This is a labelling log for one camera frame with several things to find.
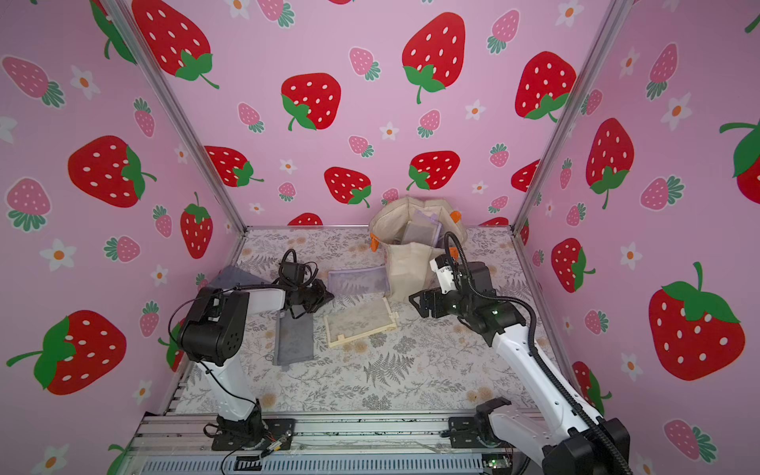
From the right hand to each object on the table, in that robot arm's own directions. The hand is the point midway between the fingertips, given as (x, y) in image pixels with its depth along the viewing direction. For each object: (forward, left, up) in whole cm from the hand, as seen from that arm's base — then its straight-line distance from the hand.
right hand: (418, 297), depth 76 cm
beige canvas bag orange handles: (+15, +3, -5) cm, 16 cm away
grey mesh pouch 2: (+17, +69, -21) cm, 74 cm away
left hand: (+12, +27, -20) cm, 36 cm away
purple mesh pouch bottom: (+34, -2, -8) cm, 35 cm away
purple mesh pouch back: (+19, +18, -21) cm, 34 cm away
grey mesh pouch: (-5, +38, -21) cm, 43 cm away
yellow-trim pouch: (+3, +19, -21) cm, 28 cm away
